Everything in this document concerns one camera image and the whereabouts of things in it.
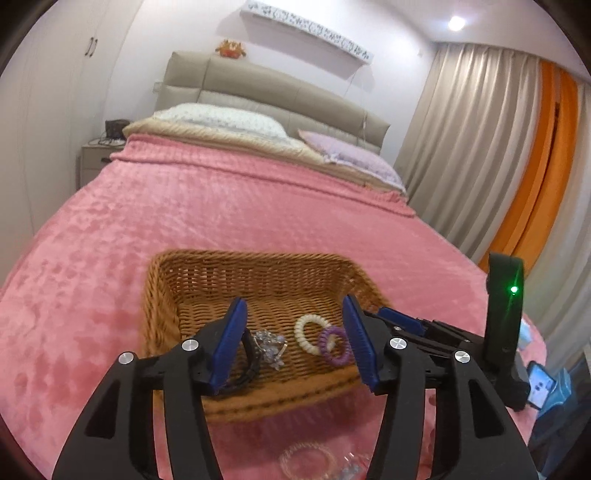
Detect smartphone on stand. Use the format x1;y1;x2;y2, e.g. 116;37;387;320
527;361;556;410

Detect white wardrobe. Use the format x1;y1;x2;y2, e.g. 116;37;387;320
1;1;141;276

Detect black device on nightstand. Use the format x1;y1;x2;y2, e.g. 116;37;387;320
105;119;130;140

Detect ceiling spot light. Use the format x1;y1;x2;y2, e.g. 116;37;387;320
447;15;468;32

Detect orange plush toy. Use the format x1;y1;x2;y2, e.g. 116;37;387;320
215;39;246;59

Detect clear pink bead bracelet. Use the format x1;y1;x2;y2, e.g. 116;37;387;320
278;441;339;480

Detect beige curtain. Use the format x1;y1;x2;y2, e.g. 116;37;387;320
396;44;590;371

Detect orange curtain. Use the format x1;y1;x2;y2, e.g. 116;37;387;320
487;60;579;273

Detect white decorative wall shelf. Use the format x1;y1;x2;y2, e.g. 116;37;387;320
240;1;374;65

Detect beige padded headboard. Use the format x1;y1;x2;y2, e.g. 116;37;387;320
155;51;390;154

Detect lilac pillow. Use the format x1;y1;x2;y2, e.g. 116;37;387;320
298;130;407;195

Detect clear bead strand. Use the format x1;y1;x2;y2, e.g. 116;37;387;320
335;452;370;480

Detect black smart watch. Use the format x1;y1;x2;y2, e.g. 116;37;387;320
219;329;262;395

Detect crystal bead charm bracelet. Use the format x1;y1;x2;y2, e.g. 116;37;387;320
250;329;289;371

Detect brown wicker basket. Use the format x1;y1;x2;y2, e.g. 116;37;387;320
140;250;391;423

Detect pink plush blanket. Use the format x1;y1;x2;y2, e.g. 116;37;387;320
1;135;487;475

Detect purple spiral hair tie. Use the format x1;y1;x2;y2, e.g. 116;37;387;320
316;326;356;368

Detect bedside table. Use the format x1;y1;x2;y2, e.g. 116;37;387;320
78;139;125;189

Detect white dotted pillow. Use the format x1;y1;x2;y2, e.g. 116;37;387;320
152;103;288;140

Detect white blue packet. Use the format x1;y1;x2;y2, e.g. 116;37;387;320
518;318;533;351

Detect beige quilt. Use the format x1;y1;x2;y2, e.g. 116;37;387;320
123;117;407;195

